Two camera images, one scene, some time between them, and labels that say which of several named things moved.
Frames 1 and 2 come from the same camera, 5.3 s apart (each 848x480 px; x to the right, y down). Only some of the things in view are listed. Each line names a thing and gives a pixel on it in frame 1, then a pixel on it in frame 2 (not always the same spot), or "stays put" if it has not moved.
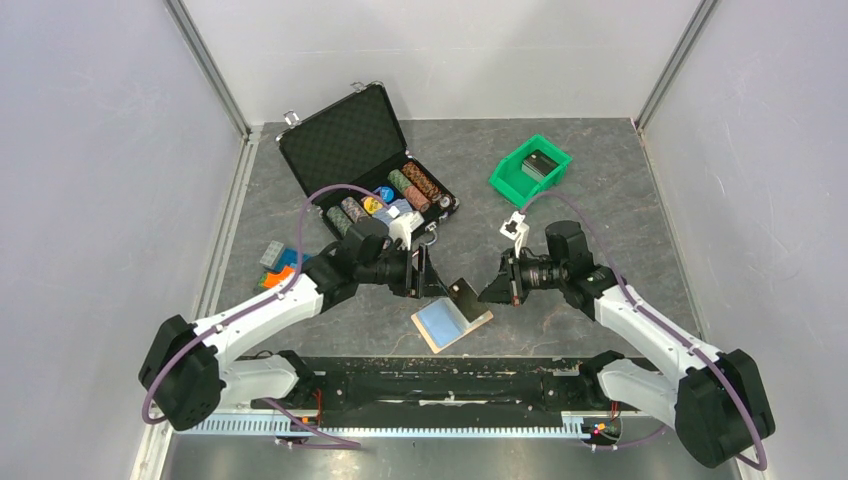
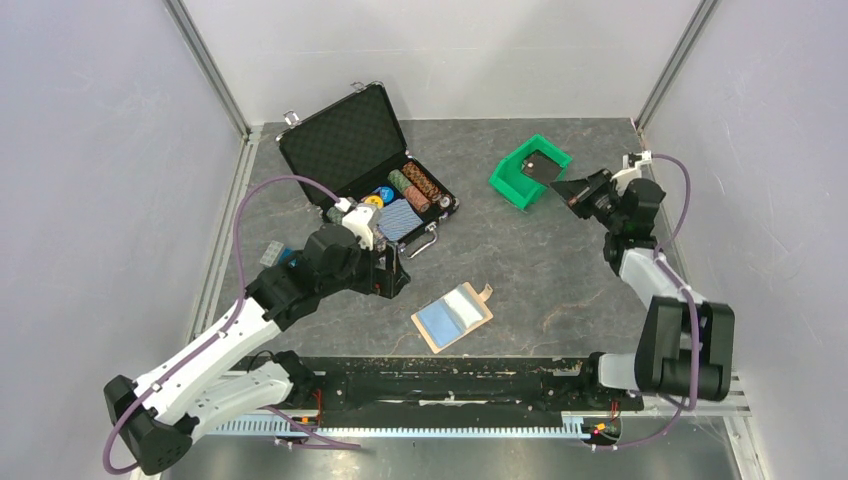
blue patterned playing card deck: [394, 208] stays put
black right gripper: [499, 289] -> [592, 184]
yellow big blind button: [372, 205] stays put
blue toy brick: [289, 256] stays put
